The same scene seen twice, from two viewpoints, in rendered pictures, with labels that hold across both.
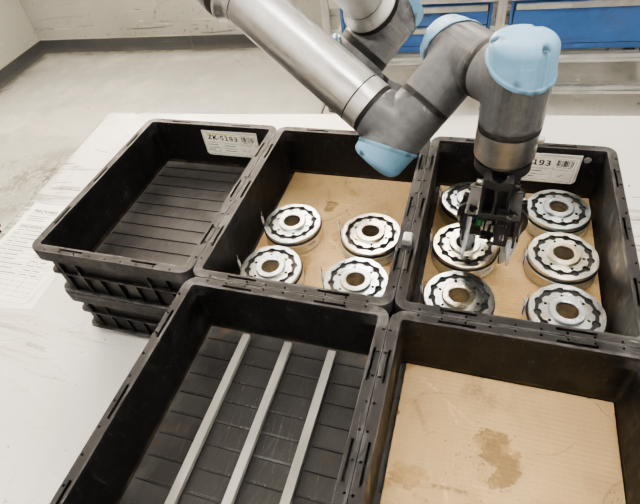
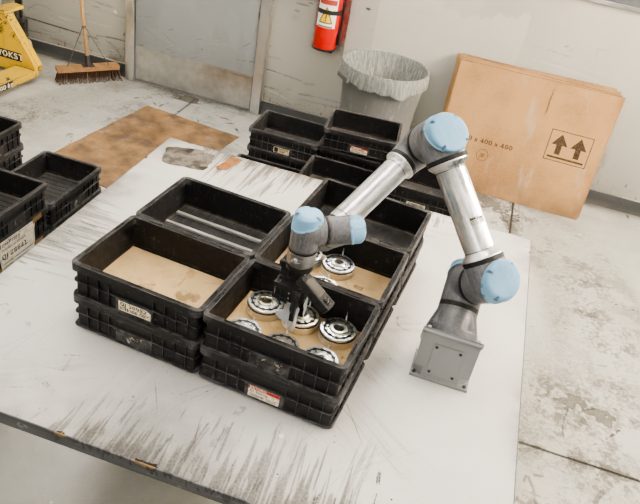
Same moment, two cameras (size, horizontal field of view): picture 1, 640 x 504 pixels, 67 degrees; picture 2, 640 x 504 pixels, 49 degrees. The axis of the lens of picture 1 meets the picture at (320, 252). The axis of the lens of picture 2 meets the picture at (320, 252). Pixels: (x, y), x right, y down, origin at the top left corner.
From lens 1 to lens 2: 1.90 m
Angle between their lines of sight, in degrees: 62
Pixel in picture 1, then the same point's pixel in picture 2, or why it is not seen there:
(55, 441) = not seen: hidden behind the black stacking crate
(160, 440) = (231, 222)
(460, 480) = (183, 285)
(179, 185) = (394, 238)
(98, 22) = not seen: outside the picture
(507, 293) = (268, 329)
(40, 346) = not seen: hidden behind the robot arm
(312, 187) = (378, 284)
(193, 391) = (249, 231)
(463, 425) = (204, 292)
